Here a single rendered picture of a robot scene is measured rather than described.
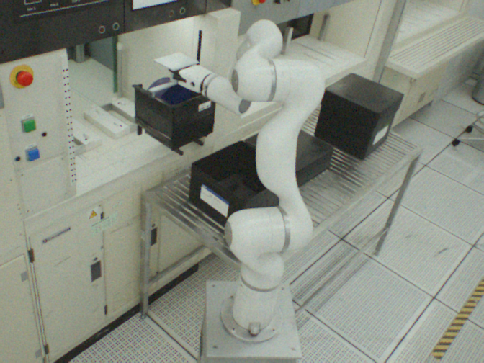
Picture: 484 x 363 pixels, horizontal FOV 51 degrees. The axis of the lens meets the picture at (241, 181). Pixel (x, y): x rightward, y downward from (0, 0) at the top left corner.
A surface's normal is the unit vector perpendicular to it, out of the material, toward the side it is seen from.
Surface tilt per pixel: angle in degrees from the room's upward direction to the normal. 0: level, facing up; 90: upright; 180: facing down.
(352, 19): 90
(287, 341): 0
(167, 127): 90
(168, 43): 90
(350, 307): 0
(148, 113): 90
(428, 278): 0
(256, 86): 82
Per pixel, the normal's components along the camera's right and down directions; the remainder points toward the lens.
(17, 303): 0.74, 0.48
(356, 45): -0.65, 0.39
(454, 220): 0.14, -0.79
